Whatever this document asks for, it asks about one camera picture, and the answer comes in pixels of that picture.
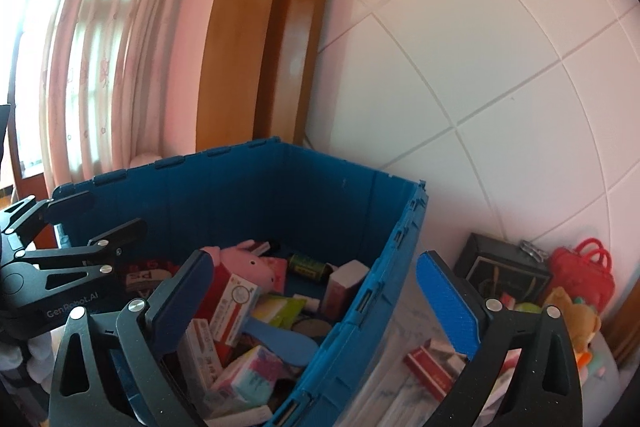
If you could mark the red cigarette pack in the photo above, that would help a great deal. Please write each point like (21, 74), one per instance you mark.
(430, 369)

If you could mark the metal clip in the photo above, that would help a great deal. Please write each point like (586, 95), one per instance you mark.
(532, 251)

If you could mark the round dark compact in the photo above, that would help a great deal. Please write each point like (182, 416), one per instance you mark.
(310, 328)

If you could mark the wooden door frame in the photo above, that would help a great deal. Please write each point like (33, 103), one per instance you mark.
(250, 32)

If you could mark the green yellow packet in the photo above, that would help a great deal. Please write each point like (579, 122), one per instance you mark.
(280, 309)

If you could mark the green cylindrical can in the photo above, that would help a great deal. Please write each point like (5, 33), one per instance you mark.
(307, 267)

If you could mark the pink white box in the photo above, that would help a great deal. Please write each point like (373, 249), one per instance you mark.
(345, 287)

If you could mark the window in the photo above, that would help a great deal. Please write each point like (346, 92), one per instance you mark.
(25, 7)

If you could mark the black gift box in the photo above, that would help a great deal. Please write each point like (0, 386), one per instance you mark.
(500, 267)

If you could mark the orange plush toy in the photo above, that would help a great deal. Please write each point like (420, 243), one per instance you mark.
(582, 358)

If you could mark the brown plush toy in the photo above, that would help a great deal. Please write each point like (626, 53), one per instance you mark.
(575, 314)

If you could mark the red toy handbag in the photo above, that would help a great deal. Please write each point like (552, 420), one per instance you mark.
(585, 274)

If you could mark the pastel tissue pack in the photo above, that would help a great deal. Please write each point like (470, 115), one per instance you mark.
(250, 372)

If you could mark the white red medicine box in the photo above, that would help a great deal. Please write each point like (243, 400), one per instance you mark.
(232, 302)

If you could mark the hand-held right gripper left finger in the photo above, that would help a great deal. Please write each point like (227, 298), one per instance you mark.
(185, 292)

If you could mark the pink pig plush toy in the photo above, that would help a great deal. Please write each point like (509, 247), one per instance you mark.
(245, 262)

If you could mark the pink sheer curtain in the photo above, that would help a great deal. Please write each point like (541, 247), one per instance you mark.
(125, 57)

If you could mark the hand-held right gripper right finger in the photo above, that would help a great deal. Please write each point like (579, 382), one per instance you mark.
(450, 302)

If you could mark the blue plastic crate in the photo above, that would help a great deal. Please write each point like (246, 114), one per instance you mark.
(300, 207)

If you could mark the white paper box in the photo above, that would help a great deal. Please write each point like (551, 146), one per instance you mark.
(200, 352)

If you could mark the light blue cushion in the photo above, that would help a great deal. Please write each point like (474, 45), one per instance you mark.
(605, 372)

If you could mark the green ball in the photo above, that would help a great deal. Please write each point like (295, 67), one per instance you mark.
(527, 308)

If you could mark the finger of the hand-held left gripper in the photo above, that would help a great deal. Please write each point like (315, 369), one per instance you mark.
(120, 234)
(70, 203)

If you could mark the blue plastic paddle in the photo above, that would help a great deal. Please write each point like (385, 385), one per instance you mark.
(285, 342)

